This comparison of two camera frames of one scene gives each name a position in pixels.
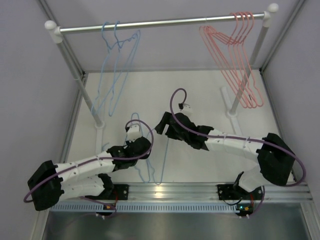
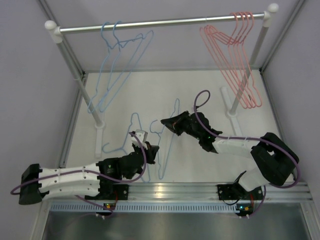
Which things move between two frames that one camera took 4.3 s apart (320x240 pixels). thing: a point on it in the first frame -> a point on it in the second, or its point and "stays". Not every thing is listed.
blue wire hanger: [164, 161] -> [165, 137]
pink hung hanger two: [235, 50] stays
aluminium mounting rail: [192, 193] stays
